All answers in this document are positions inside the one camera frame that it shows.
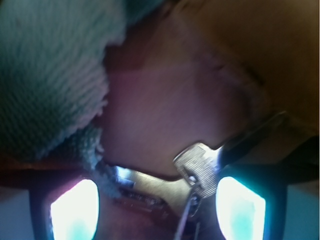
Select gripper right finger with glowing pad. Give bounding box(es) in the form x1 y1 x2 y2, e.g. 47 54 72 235
215 139 320 240

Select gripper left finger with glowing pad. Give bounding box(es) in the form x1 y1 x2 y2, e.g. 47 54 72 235
0 178 100 240

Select silver keys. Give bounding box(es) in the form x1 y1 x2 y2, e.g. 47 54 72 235
113 111 288 240

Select green cloth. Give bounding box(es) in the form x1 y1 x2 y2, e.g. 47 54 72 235
0 0 162 198

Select brown paper bag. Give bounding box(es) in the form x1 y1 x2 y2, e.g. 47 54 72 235
0 0 320 240

